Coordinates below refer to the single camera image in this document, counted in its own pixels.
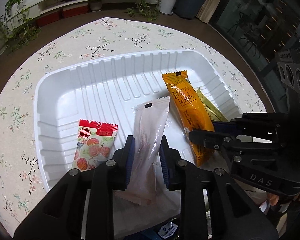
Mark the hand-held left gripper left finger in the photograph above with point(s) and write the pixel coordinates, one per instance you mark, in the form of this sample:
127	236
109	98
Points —
130	155

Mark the dark blue packet white label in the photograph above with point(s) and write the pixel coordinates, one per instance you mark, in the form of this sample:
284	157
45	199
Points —
168	231

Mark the person's right hand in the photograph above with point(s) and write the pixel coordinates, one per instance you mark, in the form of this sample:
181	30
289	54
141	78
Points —
273	198

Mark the olive green snack packet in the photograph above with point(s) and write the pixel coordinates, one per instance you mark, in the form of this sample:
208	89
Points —
211	110

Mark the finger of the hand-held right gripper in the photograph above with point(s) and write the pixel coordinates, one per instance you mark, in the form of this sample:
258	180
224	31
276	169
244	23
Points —
223	128
205	138

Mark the beige curtain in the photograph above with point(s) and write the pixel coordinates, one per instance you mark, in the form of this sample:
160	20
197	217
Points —
212	5

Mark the glass door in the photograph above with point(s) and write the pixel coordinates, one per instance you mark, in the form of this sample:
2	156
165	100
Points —
260	17

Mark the long white snack packet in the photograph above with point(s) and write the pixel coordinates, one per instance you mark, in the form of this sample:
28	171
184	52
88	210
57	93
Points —
150	125

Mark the floral tablecloth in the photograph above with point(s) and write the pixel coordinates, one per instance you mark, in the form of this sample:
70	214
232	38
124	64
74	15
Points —
90	37

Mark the small white jar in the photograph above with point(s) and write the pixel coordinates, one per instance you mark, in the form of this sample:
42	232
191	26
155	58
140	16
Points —
96	5

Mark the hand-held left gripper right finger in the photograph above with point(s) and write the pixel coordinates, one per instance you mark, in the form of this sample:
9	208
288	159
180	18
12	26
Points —
163	157

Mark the orange snack packet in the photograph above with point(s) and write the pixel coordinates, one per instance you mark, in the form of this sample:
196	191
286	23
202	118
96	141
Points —
187	105

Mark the trailing green plant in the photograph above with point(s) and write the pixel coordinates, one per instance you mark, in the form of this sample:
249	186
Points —
145	7

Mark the white plastic tray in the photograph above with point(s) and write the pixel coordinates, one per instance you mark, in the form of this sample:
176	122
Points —
102	100

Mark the red storage box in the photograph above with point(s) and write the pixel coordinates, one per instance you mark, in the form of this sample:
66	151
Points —
48	19
75	11

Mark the lychee print candy packet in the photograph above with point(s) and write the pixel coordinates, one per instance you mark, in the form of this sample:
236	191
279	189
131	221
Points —
92	145

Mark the vine plant in white pot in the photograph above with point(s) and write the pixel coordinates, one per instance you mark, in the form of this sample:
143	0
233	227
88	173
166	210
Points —
12	27

